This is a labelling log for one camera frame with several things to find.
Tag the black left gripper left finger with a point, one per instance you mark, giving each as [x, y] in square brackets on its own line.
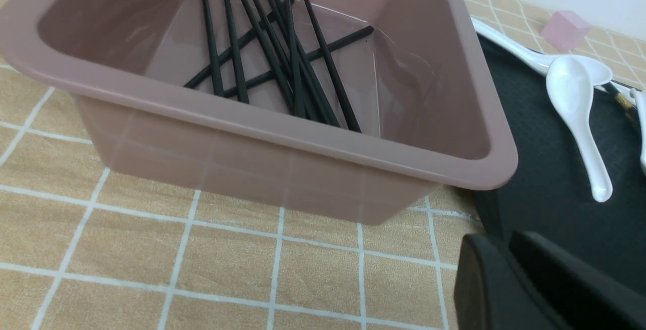
[492, 292]

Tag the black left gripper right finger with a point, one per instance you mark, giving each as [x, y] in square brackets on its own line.
[581, 295]

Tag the black plastic tray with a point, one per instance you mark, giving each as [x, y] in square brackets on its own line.
[549, 193]

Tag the white spoon small centre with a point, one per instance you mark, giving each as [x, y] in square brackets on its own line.
[639, 98]

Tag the white spoon top left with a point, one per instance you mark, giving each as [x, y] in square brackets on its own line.
[599, 72]

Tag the pink cube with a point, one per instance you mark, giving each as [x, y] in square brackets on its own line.
[565, 30]

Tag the pink plastic bin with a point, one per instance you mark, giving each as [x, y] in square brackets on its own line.
[419, 86]

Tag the white spoon long handle down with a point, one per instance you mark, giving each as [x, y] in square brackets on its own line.
[571, 92]

